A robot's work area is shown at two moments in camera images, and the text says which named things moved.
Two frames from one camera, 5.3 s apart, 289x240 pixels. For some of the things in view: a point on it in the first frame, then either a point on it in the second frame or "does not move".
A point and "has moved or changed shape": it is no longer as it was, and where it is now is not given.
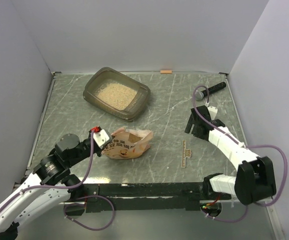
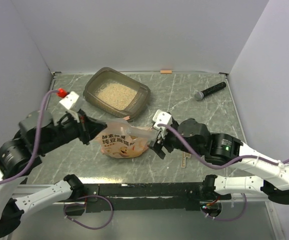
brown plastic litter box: x=117 y=93 does not move
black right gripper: x=188 y=127 -> x=156 y=146
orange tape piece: x=166 y=71 does not move
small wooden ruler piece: x=185 y=153 does not move
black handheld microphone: x=200 y=95 does not move
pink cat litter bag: x=128 y=143 has moved or changed shape
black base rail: x=118 y=198 does not move
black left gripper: x=99 y=151 -> x=88 y=128
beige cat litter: x=116 y=95 does not move
